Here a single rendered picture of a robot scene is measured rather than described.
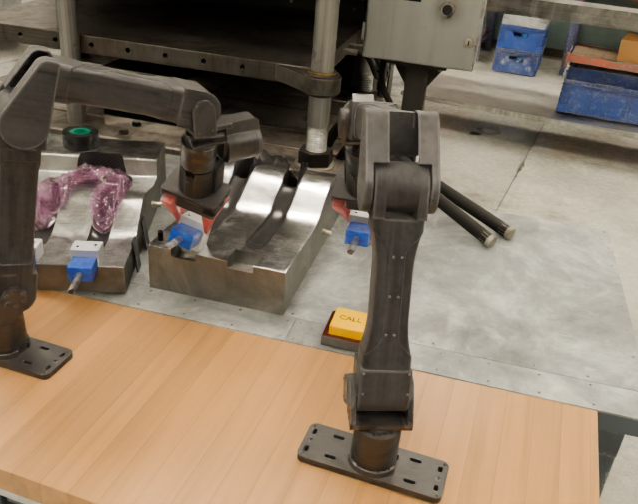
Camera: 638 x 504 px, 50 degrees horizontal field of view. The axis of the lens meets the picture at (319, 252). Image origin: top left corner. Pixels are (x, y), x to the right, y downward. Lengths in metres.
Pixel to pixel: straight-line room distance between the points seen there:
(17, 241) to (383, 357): 0.55
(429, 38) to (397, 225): 1.12
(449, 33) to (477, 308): 0.82
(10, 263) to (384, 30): 1.19
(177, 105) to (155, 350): 0.40
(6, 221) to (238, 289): 0.41
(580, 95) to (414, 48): 2.98
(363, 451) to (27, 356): 0.55
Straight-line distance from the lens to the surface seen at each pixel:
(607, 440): 1.30
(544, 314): 1.38
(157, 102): 1.05
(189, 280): 1.28
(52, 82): 0.99
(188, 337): 1.19
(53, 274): 1.32
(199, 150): 1.09
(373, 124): 0.84
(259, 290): 1.23
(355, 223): 1.26
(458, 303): 1.35
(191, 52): 2.03
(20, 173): 1.04
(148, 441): 1.01
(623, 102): 4.83
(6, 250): 1.09
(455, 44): 1.90
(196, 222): 1.24
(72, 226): 1.42
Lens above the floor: 1.50
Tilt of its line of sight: 29 degrees down
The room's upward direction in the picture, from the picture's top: 5 degrees clockwise
